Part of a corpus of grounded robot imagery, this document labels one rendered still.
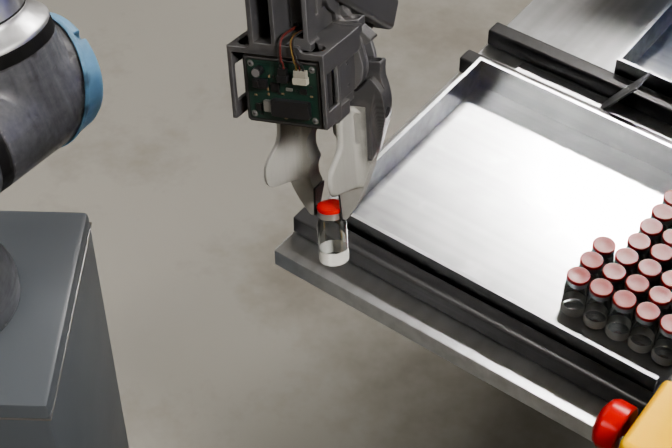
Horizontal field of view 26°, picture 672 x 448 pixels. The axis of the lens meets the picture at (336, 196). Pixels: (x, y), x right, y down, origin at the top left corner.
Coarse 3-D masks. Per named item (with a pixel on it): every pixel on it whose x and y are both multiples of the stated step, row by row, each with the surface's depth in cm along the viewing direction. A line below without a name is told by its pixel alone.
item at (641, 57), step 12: (660, 12) 154; (660, 24) 154; (648, 36) 153; (660, 36) 156; (636, 48) 151; (648, 48) 155; (660, 48) 155; (624, 60) 148; (636, 60) 153; (648, 60) 153; (660, 60) 153; (624, 72) 149; (636, 72) 148; (648, 72) 147; (660, 72) 152; (648, 84) 148; (660, 84) 147
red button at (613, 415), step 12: (612, 408) 106; (624, 408) 106; (636, 408) 106; (600, 420) 106; (612, 420) 105; (624, 420) 105; (600, 432) 105; (612, 432) 105; (624, 432) 106; (600, 444) 106; (612, 444) 105
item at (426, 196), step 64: (448, 128) 146; (512, 128) 146; (576, 128) 146; (384, 192) 140; (448, 192) 140; (512, 192) 140; (576, 192) 140; (640, 192) 140; (448, 256) 134; (512, 256) 134; (576, 256) 134; (576, 320) 129; (640, 384) 122
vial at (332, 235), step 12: (324, 216) 105; (336, 216) 105; (324, 228) 105; (336, 228) 105; (324, 240) 106; (336, 240) 105; (324, 252) 106; (336, 252) 106; (348, 252) 107; (324, 264) 107; (336, 264) 106
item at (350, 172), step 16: (352, 112) 100; (336, 128) 99; (352, 128) 100; (352, 144) 101; (336, 160) 99; (352, 160) 101; (368, 160) 102; (336, 176) 99; (352, 176) 101; (368, 176) 103; (336, 192) 99; (352, 192) 103; (352, 208) 104
